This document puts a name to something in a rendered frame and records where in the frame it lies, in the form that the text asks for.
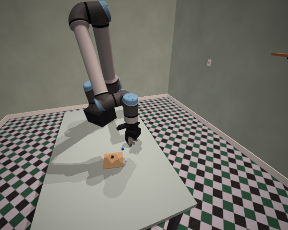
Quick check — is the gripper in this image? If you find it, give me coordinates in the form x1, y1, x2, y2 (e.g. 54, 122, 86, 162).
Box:
125, 122, 141, 147

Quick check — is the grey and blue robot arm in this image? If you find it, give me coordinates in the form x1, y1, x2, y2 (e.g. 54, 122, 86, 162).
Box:
69, 1, 139, 131

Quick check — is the orange flat mat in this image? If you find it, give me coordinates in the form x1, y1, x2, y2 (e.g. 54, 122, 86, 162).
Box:
103, 152, 123, 169

